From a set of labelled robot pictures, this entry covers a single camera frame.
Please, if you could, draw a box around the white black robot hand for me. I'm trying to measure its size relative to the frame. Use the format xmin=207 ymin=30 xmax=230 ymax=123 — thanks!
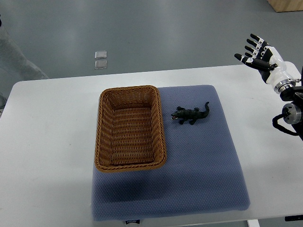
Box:
xmin=234 ymin=34 xmax=296 ymax=94

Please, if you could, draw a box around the dark toy crocodile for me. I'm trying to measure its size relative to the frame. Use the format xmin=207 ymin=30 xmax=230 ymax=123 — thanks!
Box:
xmin=171 ymin=102 xmax=210 ymax=125

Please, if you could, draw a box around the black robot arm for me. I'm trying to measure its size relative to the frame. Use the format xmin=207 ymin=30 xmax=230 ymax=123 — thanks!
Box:
xmin=272 ymin=70 xmax=303 ymax=139

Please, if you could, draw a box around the brown wicker basket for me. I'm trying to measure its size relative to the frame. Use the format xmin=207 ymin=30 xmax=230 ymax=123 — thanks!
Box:
xmin=94 ymin=85 xmax=167 ymax=173

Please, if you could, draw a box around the wooden box corner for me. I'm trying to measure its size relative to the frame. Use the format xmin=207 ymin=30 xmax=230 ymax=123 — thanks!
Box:
xmin=267 ymin=0 xmax=303 ymax=12

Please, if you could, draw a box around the blue textured cushion mat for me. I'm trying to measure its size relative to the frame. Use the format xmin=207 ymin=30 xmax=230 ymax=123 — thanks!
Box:
xmin=91 ymin=85 xmax=250 ymax=221

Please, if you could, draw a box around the upper metal floor plate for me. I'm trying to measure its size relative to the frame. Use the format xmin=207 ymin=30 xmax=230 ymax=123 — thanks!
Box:
xmin=94 ymin=51 xmax=107 ymax=59

